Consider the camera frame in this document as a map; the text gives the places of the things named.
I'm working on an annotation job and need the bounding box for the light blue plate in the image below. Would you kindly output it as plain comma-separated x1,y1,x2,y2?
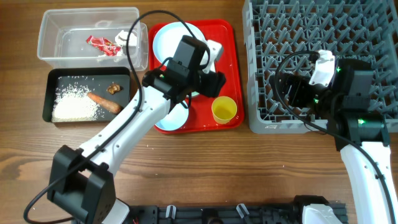
152,22,192,63

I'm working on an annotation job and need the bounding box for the light blue bowl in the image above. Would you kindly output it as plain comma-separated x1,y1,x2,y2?
155,101,189,131

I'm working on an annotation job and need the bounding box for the yellow plastic cup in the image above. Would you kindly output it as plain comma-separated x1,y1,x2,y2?
211,96,238,124

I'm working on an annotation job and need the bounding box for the brown food scrap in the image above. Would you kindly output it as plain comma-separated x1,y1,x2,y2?
106,83,122,95

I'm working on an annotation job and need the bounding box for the white tissue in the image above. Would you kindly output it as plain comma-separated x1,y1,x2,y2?
113,30,137,56

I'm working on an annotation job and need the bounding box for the orange carrot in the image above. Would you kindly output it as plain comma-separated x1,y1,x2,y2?
87,92,122,114

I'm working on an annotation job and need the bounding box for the red snack wrapper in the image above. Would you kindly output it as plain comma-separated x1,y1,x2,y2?
86,35,121,57

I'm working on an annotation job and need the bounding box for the white rice pile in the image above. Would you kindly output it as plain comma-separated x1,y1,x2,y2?
51,84,99,123

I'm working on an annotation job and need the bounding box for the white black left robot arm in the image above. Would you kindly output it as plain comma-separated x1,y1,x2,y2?
45,35,226,223

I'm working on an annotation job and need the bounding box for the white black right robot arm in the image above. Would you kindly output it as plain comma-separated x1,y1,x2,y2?
273,58,397,223

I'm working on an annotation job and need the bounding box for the grey dishwasher rack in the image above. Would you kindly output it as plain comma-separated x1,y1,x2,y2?
242,0,397,134

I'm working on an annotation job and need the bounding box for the black waste tray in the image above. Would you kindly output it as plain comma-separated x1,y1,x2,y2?
42,67,131,123

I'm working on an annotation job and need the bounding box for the clear plastic waste bin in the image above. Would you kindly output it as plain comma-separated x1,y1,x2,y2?
37,7,149,71

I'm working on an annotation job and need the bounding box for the red serving tray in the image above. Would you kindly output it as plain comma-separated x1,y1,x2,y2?
154,19,244,134

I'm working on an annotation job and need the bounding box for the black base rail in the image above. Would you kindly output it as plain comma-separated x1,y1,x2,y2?
129,202,348,224

